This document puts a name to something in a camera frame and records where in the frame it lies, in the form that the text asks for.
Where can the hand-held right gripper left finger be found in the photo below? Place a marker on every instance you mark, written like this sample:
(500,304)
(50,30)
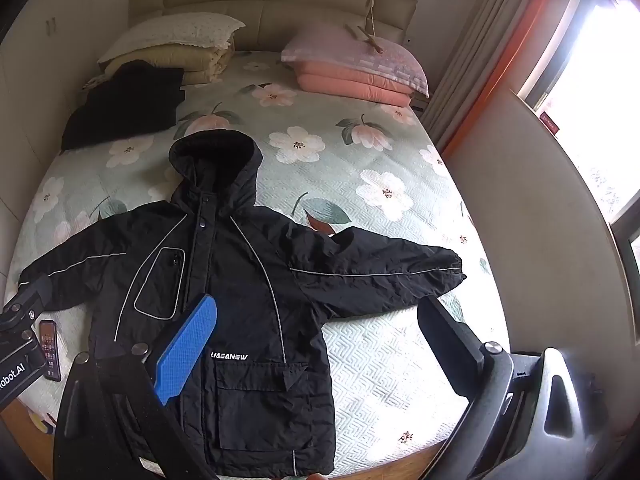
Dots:
(187,345)

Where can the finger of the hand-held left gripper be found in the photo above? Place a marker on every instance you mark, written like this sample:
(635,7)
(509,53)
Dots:
(37,292)

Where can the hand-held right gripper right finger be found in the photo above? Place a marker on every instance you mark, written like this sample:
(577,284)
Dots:
(450,350)

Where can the black hooded jacket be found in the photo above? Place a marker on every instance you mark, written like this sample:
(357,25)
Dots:
(240,270)

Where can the smartphone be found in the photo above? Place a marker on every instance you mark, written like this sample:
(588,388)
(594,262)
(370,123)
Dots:
(50,347)

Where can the black garment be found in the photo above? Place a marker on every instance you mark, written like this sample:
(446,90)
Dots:
(125,105)

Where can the bed with floral sheet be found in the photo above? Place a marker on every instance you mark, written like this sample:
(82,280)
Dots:
(325,185)

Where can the red label sticker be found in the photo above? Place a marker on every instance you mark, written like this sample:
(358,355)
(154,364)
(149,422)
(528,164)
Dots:
(549,122)

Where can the yellow folded blanket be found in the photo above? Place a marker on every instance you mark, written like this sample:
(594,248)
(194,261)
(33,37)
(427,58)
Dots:
(200,62)

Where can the beige curtain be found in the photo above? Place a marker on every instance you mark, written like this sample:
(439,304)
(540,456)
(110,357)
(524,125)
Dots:
(475,60)

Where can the white lace pillow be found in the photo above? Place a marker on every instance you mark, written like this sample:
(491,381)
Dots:
(175,35)

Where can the window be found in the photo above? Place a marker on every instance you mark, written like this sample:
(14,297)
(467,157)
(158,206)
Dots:
(590,85)

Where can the pink patterned pillow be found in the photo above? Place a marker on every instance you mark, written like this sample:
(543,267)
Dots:
(350,55)

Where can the orange curtain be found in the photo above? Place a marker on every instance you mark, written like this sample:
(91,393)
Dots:
(520,35)

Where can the beige padded headboard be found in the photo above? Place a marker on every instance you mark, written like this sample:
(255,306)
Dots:
(275,15)

